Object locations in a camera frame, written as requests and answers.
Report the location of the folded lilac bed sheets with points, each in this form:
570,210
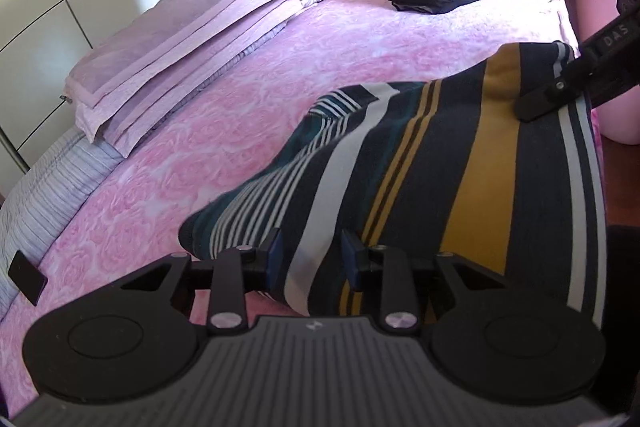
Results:
150,107

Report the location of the black phone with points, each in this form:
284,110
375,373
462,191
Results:
27,278

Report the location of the white wardrobe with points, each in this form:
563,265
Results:
75,7

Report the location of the pink storage box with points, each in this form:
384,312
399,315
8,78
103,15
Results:
595,2

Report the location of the pink floral blanket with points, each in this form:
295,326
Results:
200,107

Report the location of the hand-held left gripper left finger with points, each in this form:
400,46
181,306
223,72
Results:
273,259

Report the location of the striped knit sweater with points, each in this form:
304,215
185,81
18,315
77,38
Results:
425,167

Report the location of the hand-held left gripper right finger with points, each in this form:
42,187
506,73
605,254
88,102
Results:
350,261

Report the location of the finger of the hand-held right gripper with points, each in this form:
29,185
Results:
545,99

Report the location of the lilac pillow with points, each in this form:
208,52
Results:
190,17

